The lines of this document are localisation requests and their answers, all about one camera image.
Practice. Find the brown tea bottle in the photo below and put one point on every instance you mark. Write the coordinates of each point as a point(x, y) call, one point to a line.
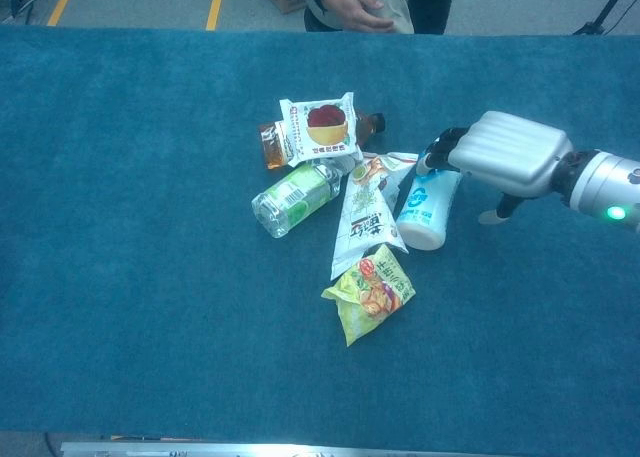
point(272, 149)

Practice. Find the white milk drink bottle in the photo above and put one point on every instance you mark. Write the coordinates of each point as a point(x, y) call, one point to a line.
point(425, 212)

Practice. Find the aluminium frame rail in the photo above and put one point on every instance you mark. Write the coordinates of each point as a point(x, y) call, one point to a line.
point(250, 449)

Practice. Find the person in dark jacket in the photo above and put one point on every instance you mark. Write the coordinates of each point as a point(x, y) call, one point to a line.
point(370, 7)

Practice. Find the black tripod stand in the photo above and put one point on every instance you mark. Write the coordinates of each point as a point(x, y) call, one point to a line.
point(595, 27)

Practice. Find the clear water bottle green label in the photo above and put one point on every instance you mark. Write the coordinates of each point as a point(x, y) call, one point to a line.
point(295, 197)

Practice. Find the blue felt table cloth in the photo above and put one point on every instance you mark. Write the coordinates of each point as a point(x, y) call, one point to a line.
point(125, 227)

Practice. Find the square white cake packet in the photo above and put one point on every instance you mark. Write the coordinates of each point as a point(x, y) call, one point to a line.
point(325, 127)

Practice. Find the long white snack bag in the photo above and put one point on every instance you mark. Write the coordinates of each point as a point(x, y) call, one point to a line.
point(365, 217)

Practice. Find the yellow-green chip bag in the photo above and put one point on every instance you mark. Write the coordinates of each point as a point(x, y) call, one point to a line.
point(370, 297)

